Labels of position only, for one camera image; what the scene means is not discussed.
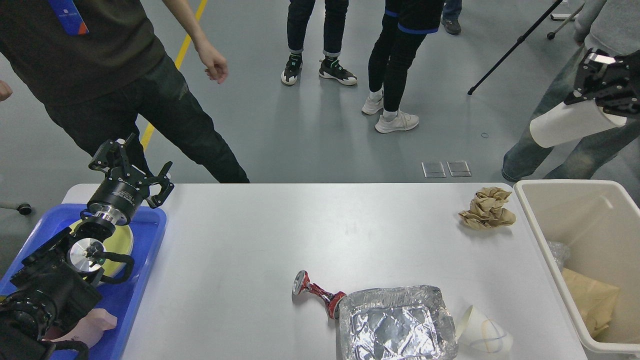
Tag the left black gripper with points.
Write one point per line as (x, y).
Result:
(116, 200)

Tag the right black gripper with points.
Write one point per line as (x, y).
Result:
(602, 78)

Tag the yellow plate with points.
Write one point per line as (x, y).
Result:
(122, 242)

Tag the pink mug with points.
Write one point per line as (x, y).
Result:
(89, 330)

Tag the clear plastic sheet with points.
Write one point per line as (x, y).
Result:
(560, 253)

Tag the brown paper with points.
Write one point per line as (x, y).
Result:
(487, 209)

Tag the crushed red can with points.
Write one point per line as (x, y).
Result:
(302, 284)

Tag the brown paper bag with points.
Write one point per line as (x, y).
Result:
(595, 300)

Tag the aluminium foil container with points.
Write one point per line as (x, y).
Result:
(401, 323)

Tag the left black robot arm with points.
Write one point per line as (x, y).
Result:
(57, 287)

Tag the white rolling chair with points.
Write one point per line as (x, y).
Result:
(564, 19)

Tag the beige plastic bin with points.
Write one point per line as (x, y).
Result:
(600, 223)

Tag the blue plastic tray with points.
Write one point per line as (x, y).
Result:
(121, 300)

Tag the metal floor socket plate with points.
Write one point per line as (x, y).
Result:
(440, 169)

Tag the person with white sneakers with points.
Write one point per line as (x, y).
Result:
(405, 25)

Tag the black camera tripod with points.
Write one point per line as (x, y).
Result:
(518, 42)

